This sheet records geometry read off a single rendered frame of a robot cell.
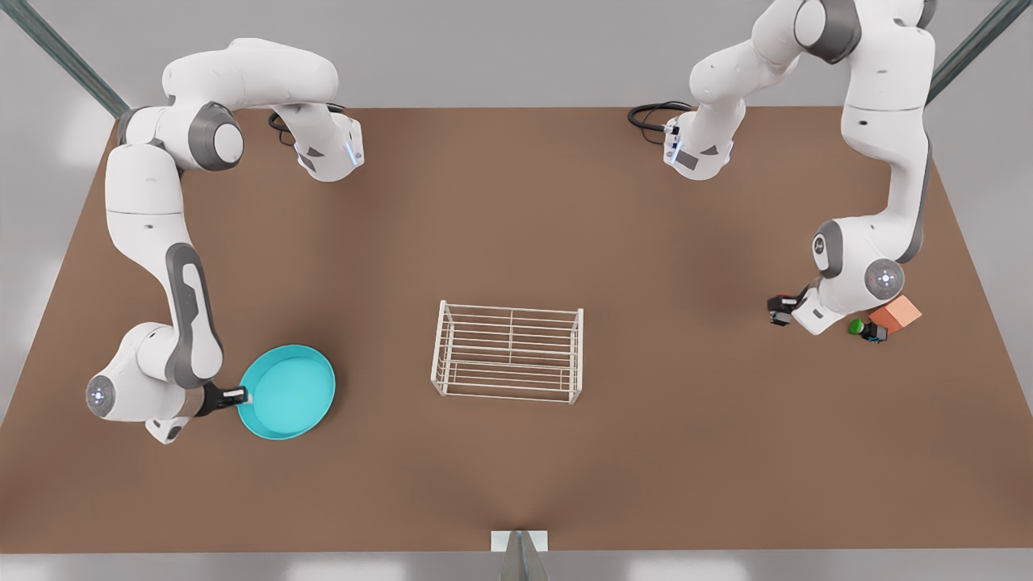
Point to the teal round plate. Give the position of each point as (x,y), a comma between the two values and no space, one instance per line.
(289,393)

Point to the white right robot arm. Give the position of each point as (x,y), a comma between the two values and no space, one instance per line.
(145,202)

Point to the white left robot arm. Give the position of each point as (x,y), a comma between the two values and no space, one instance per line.
(880,121)

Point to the orange box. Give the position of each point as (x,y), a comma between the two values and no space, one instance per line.
(897,312)

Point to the green button switch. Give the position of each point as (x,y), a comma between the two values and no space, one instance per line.
(867,330)

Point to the silver frame post with foot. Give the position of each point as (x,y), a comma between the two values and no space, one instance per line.
(520,555)

